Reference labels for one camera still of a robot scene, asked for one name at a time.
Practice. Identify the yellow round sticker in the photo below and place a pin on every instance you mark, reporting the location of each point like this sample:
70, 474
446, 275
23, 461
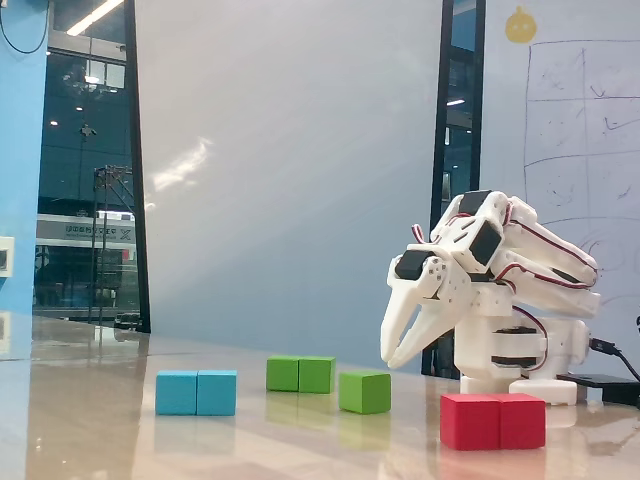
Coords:
520, 26

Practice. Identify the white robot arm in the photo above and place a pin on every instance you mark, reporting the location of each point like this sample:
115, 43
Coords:
475, 345

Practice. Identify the long green block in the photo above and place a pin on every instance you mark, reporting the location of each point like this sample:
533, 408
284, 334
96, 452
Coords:
300, 375

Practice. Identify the long blue block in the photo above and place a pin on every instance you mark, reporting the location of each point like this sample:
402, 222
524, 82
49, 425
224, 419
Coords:
196, 394

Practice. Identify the metal scaffold tower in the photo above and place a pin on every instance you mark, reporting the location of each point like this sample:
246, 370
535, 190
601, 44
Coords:
100, 240

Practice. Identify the dark parked car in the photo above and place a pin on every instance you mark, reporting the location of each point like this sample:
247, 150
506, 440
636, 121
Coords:
127, 320

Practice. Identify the small green cube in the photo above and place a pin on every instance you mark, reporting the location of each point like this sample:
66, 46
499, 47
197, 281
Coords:
364, 394

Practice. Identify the flat black box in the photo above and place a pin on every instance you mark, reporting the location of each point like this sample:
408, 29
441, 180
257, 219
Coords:
600, 384

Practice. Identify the long red block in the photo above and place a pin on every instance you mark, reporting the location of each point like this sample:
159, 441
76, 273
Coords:
492, 422

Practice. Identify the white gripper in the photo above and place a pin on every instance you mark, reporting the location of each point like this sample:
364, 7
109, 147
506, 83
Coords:
421, 288

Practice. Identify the black window frame post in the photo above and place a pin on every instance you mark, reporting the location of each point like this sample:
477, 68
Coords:
137, 175

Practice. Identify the white wall socket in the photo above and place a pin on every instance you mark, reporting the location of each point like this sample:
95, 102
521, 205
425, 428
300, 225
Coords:
6, 256

